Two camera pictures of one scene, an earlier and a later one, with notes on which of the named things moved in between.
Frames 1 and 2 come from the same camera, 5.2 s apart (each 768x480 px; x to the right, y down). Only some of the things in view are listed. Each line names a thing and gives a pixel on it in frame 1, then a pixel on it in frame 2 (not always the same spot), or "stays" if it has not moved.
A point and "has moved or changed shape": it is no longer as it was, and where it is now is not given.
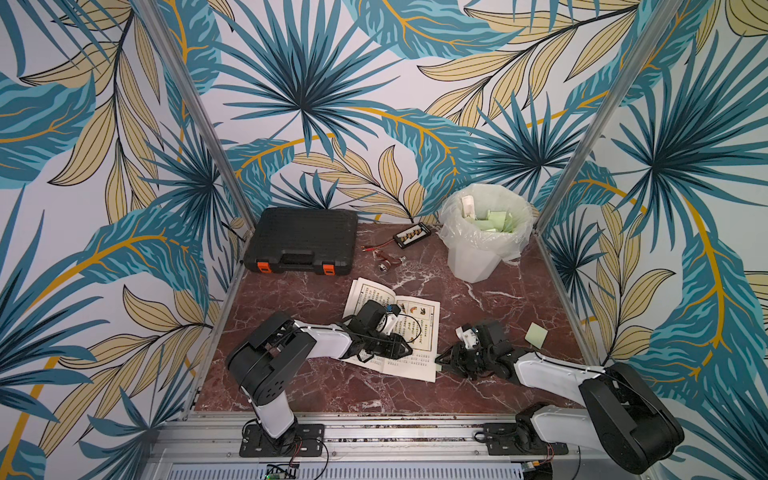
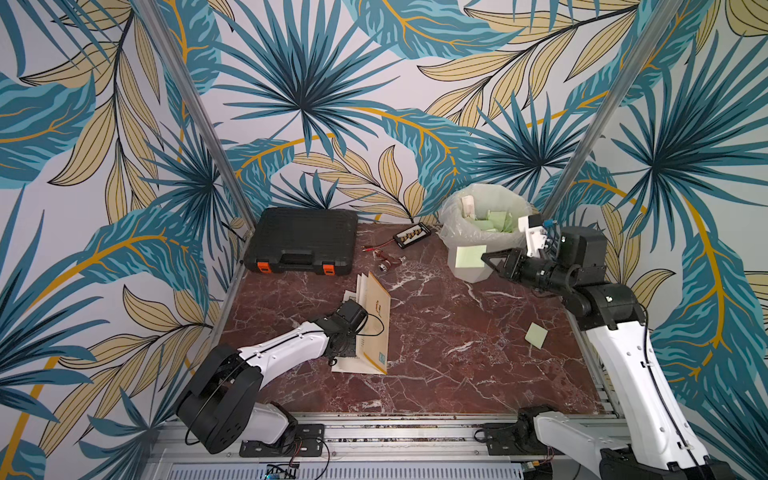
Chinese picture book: (418, 324) has moved or changed shape
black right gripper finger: (451, 360) -> (511, 264)
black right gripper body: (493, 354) -> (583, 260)
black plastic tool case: (317, 240) stays
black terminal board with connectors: (411, 235) stays
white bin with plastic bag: (483, 225) stays
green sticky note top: (536, 335) stays
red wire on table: (375, 246) stays
